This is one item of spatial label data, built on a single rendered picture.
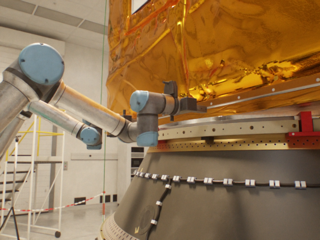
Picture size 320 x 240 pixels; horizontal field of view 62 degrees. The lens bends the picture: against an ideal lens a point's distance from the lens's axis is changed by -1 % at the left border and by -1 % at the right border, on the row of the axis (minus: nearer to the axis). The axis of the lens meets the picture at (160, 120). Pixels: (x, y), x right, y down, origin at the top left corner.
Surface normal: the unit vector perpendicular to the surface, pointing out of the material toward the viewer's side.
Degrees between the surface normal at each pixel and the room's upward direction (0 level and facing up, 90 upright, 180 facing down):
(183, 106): 90
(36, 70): 84
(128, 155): 90
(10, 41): 90
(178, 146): 62
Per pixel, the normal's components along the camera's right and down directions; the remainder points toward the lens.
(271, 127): -0.40, -0.13
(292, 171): -0.30, -0.58
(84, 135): 0.10, -0.14
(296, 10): -0.82, -0.07
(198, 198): -0.58, -0.55
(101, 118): 0.37, 0.26
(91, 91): 0.58, -0.11
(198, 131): -0.68, -0.10
